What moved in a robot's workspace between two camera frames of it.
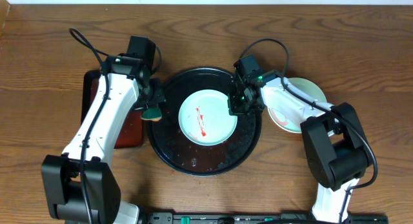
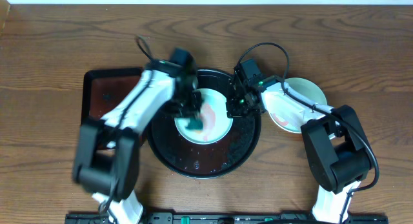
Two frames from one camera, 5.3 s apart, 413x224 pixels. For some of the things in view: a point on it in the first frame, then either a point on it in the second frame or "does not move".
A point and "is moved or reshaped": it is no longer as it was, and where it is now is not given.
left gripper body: [151, 96] -> [185, 104]
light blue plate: [204, 118] does not move
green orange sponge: [151, 113] is moved or reshaped
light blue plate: [291, 122] does not move
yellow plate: [286, 122] does not move
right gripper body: [239, 104] does not move
